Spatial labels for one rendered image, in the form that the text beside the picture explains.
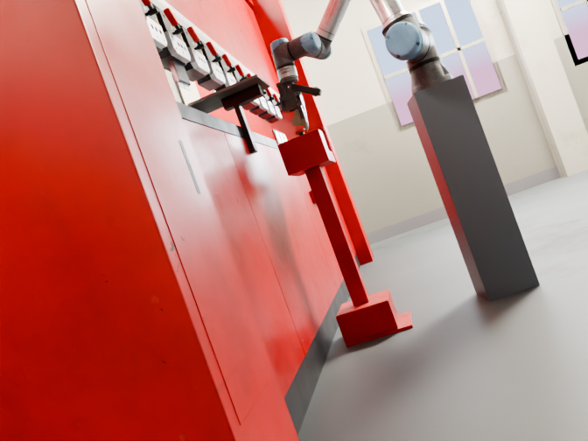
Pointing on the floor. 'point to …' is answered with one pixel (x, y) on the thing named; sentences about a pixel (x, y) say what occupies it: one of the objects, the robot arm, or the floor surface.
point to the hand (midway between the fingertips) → (307, 128)
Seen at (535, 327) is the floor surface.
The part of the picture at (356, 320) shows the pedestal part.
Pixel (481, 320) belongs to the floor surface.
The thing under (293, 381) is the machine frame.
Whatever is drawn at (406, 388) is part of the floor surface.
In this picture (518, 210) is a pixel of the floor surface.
